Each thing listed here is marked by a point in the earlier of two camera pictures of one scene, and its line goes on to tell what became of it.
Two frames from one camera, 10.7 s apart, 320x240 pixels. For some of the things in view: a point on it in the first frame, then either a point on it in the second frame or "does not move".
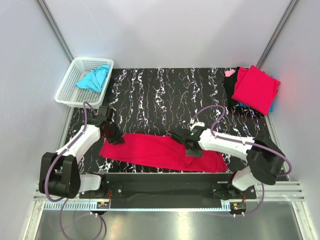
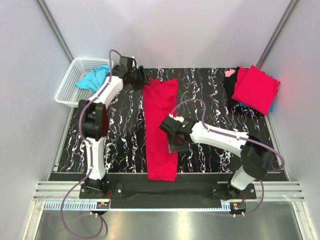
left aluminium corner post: [55, 30] does not move
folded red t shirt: [255, 89] does not move
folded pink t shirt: [228, 73] does not move
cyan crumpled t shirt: [95, 79] does not move
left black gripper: [118, 139] → [143, 79]
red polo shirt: [162, 151] → [161, 105]
